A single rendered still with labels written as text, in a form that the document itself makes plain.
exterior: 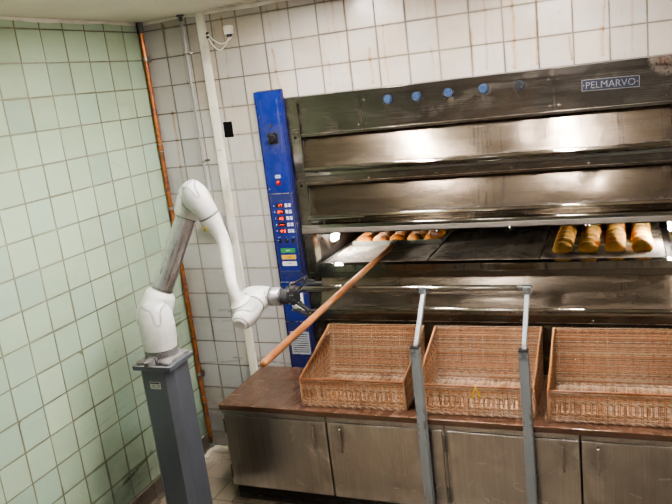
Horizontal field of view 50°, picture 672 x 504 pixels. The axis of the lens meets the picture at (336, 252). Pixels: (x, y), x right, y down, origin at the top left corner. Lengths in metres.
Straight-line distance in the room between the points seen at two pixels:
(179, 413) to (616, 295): 2.14
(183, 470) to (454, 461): 1.27
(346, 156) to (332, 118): 0.21
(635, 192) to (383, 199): 1.21
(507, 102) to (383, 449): 1.77
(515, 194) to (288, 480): 1.87
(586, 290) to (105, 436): 2.53
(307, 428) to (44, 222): 1.62
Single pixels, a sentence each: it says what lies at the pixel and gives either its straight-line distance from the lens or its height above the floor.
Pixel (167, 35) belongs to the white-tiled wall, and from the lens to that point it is 4.23.
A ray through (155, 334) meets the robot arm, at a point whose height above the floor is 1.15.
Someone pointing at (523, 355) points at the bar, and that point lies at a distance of 3.18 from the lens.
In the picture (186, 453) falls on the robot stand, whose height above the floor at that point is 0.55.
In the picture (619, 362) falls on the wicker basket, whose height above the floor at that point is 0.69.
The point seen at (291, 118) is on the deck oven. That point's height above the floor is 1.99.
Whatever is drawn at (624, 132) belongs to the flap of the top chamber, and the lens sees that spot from 3.53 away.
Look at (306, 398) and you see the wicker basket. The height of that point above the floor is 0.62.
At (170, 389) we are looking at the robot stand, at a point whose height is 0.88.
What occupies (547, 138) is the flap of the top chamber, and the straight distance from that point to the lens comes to 3.54.
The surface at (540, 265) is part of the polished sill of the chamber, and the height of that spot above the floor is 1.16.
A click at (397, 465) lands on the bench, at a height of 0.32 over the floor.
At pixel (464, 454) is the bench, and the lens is 3.52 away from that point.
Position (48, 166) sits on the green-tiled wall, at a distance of 3.64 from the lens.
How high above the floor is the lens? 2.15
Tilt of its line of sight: 13 degrees down
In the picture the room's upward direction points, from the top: 7 degrees counter-clockwise
